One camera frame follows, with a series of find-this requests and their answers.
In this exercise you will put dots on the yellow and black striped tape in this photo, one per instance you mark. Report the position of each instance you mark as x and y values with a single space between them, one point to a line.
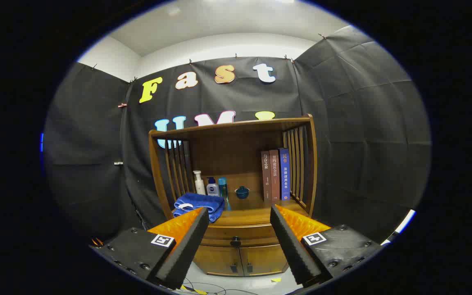
195 290

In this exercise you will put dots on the folded blue towel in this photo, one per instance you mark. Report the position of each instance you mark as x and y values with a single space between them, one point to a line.
203 200

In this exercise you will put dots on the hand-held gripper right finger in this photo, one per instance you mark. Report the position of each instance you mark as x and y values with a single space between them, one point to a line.
293 250

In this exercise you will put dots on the dark brown book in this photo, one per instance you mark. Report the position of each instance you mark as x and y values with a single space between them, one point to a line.
266 176

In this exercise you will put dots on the reddish brown book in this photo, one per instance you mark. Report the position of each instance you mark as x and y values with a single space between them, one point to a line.
274 176

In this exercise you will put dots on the blue lidded teacup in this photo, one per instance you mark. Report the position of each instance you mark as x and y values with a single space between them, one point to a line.
242 192

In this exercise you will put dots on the clear teal bottle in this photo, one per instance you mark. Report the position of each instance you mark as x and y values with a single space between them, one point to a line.
222 184

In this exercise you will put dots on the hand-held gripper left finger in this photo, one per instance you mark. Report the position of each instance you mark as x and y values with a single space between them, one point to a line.
187 246

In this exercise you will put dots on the wooden drawer with black knob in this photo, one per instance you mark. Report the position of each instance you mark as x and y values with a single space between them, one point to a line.
219 233

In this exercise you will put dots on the blue book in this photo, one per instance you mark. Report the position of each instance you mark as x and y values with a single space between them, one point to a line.
284 176

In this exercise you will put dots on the wooden cabinet door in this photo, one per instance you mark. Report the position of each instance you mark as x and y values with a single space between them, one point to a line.
219 260
260 259

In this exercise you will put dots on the white pump bottle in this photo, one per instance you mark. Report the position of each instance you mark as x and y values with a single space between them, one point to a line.
199 186

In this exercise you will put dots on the white bottle with blue cap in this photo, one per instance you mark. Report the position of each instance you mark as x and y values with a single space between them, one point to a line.
212 189

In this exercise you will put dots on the wooden cabinet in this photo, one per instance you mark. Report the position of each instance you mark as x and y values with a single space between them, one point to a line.
228 151

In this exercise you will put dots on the wooden countertop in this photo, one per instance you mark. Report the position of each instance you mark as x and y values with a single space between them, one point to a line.
252 209

